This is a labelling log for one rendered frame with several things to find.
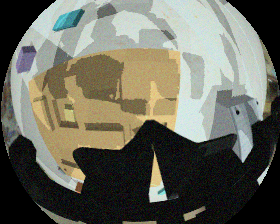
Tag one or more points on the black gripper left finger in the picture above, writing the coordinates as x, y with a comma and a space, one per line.
135, 160

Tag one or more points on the teal square block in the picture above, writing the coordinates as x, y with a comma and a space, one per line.
68, 20

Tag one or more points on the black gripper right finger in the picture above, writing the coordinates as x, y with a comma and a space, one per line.
177, 155

